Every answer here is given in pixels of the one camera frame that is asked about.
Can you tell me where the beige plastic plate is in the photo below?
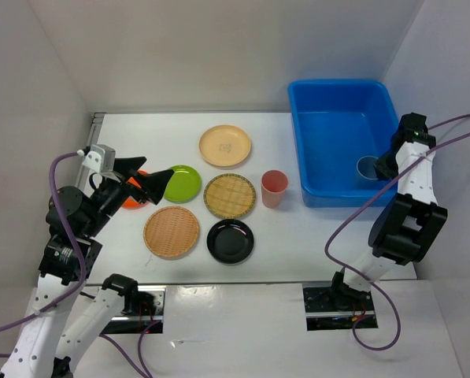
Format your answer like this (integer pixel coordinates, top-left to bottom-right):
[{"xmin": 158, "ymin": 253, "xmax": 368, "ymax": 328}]
[{"xmin": 198, "ymin": 124, "xmax": 252, "ymax": 168}]

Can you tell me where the green plastic plate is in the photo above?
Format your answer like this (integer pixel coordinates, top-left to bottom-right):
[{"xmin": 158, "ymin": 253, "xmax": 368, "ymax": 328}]
[{"xmin": 164, "ymin": 165, "xmax": 202, "ymax": 203}]

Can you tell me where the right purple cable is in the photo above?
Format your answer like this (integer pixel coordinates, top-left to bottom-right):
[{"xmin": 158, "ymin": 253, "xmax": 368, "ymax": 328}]
[{"xmin": 324, "ymin": 113, "xmax": 470, "ymax": 351}]

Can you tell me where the purple cable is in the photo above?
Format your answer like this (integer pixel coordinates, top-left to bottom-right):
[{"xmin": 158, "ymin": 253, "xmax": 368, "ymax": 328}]
[
  {"xmin": 324, "ymin": 113, "xmax": 470, "ymax": 351},
  {"xmin": 0, "ymin": 149, "xmax": 161, "ymax": 378}
]

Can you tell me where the green-rimmed bamboo tray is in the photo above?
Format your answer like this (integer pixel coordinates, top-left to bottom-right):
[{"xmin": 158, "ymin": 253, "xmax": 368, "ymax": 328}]
[{"xmin": 203, "ymin": 173, "xmax": 256, "ymax": 219}]

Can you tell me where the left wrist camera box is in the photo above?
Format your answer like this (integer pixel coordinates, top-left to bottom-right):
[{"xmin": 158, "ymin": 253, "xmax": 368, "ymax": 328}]
[{"xmin": 82, "ymin": 144, "xmax": 116, "ymax": 176}]

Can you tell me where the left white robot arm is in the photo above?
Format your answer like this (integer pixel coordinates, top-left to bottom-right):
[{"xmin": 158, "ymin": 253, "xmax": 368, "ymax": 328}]
[{"xmin": 0, "ymin": 156, "xmax": 173, "ymax": 377}]

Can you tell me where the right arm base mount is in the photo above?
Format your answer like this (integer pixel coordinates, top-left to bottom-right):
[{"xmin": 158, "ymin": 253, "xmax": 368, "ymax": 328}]
[{"xmin": 302, "ymin": 284, "xmax": 378, "ymax": 332}]

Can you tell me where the blue plastic cup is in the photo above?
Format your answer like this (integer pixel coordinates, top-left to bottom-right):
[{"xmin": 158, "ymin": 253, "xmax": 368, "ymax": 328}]
[{"xmin": 356, "ymin": 156, "xmax": 378, "ymax": 183}]

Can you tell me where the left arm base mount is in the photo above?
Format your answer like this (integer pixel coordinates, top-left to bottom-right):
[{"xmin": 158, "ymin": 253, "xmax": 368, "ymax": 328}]
[{"xmin": 102, "ymin": 285, "xmax": 166, "ymax": 335}]

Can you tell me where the black round bowl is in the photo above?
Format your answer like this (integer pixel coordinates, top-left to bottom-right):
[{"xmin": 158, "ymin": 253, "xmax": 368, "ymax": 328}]
[{"xmin": 206, "ymin": 219, "xmax": 255, "ymax": 265}]

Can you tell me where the blue plastic bin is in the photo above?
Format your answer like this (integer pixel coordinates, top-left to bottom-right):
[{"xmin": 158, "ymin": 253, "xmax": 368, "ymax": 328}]
[{"xmin": 287, "ymin": 79, "xmax": 399, "ymax": 208}]

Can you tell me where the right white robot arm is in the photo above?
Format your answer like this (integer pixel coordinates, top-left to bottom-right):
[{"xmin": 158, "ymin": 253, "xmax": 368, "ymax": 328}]
[{"xmin": 328, "ymin": 113, "xmax": 448, "ymax": 310}]

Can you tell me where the pink plastic cup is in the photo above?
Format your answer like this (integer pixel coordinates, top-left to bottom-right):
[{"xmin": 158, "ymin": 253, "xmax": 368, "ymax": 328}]
[{"xmin": 261, "ymin": 170, "xmax": 289, "ymax": 209}]

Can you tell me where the orange plastic plate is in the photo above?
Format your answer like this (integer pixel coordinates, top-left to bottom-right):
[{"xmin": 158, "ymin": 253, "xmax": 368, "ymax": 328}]
[{"xmin": 122, "ymin": 178, "xmax": 147, "ymax": 209}]

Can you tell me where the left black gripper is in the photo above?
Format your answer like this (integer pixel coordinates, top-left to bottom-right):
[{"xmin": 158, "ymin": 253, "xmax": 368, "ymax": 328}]
[{"xmin": 84, "ymin": 155, "xmax": 175, "ymax": 236}]

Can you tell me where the aluminium table edge rail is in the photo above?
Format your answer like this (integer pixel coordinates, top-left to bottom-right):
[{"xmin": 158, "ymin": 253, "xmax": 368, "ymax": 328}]
[{"xmin": 76, "ymin": 112, "xmax": 105, "ymax": 190}]

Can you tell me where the brown woven bamboo tray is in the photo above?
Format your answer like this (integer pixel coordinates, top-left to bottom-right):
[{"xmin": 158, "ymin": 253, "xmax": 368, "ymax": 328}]
[{"xmin": 143, "ymin": 206, "xmax": 200, "ymax": 260}]

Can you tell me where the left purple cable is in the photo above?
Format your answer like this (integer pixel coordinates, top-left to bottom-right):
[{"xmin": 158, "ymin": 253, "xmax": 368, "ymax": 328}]
[{"xmin": 0, "ymin": 149, "xmax": 161, "ymax": 378}]

